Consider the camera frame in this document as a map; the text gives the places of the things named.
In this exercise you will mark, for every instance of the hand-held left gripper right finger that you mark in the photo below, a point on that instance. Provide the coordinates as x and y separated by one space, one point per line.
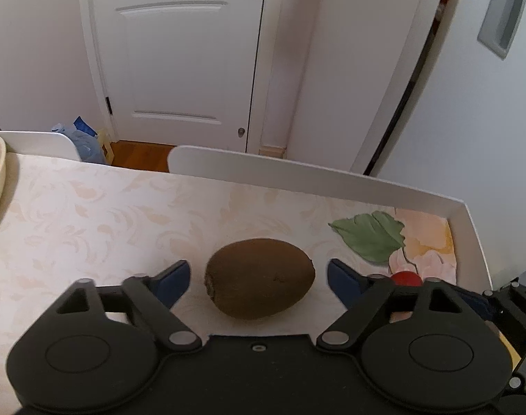
340 284

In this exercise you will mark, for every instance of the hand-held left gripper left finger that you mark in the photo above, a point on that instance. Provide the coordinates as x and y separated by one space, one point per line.
176 284

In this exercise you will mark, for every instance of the small red cherry tomato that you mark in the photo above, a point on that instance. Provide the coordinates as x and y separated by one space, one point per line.
406 279

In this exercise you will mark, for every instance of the brown kiwi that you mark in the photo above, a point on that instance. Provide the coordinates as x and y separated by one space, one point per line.
260 279

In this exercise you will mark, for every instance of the floral tablecloth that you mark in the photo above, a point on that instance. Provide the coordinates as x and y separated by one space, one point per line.
116 224

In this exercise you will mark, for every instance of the white sliding door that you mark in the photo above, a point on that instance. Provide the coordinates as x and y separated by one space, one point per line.
461 138

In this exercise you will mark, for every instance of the blue plastic bag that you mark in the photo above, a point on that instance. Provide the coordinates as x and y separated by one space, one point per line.
83 140

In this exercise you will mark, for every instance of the black door hinge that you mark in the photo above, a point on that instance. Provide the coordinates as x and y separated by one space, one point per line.
108 105

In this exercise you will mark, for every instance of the white panel door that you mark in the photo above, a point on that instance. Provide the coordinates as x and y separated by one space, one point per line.
180 60

